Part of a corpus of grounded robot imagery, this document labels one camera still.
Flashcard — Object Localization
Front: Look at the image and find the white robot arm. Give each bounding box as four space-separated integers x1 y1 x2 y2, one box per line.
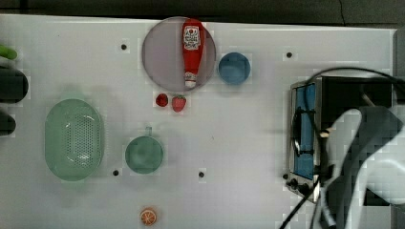
314 105 404 229

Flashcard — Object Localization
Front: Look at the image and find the black toaster oven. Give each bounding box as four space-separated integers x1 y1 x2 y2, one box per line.
284 76 393 202

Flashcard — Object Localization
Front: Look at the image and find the light red strawberry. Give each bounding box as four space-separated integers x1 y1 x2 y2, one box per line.
172 95 186 113

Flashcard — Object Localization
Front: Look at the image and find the dark red strawberry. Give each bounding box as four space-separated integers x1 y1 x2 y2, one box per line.
156 94 168 107

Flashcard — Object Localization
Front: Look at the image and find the blue bowl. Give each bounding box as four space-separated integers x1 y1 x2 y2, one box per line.
218 52 251 85

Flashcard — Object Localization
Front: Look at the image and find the red ketchup bottle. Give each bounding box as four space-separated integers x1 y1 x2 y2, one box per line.
181 18 204 89

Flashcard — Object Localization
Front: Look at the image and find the orange slice toy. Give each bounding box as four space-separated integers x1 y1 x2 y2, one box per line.
140 208 158 226

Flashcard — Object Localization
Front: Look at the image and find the green perforated colander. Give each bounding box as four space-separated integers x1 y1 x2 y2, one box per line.
45 98 103 181

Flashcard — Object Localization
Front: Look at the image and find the black cylindrical object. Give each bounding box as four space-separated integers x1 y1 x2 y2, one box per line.
0 114 16 135
0 68 29 103

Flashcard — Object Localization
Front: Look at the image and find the green cylinder object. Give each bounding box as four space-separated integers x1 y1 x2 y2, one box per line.
0 46 18 60

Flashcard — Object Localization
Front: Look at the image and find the green cup with handle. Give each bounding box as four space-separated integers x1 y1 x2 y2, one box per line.
125 126 164 175

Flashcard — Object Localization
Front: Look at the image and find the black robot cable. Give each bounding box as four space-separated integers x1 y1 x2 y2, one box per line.
279 66 405 229

